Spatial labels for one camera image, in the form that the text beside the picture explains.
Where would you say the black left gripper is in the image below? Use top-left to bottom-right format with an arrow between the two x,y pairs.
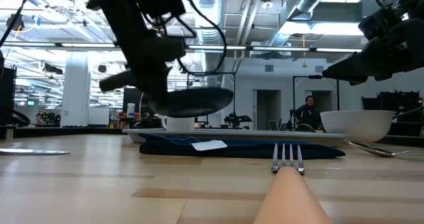
86,0 -> 186,113

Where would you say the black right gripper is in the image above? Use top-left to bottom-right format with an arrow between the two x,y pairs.
321,18 -> 424,86

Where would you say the white ceramic bowl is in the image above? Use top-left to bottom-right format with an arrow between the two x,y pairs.
319,109 -> 395,143

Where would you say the white ceramic mug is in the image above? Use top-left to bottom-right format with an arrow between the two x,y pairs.
161,115 -> 196,133

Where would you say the dark blue plate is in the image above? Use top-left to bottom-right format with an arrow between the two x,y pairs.
148,87 -> 235,119

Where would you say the spoon with teal handle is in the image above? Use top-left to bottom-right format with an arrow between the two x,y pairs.
344,139 -> 419,158

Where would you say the knife with yellow handle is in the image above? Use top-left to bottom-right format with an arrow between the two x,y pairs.
0,148 -> 71,156

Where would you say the dark blue cloth napkin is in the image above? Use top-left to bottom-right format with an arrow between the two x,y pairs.
138,133 -> 346,160

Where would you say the fork with orange handle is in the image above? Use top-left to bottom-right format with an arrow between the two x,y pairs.
253,142 -> 332,224

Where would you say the grey plastic tray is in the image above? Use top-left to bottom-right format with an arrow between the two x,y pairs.
122,127 -> 348,148

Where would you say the black computer monitor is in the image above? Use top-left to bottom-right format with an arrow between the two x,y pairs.
123,87 -> 150,116

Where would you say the white cabinet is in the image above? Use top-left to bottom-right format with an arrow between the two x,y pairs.
87,107 -> 111,126

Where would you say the black equipment rack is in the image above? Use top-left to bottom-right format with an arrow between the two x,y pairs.
361,91 -> 424,124

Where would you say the white column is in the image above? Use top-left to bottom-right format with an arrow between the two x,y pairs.
61,51 -> 91,127

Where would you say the person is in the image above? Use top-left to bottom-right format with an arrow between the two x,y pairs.
295,95 -> 321,131

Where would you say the long ceiling light bar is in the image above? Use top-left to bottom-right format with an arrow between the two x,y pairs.
0,41 -> 364,53

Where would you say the black ceiling device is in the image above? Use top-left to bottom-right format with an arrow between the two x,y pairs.
5,13 -> 25,32

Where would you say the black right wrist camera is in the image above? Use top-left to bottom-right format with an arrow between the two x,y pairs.
358,5 -> 403,41

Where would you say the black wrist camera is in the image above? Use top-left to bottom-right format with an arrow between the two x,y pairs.
137,0 -> 186,18
358,5 -> 403,41

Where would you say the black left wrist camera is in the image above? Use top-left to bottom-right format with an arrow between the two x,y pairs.
137,0 -> 186,18

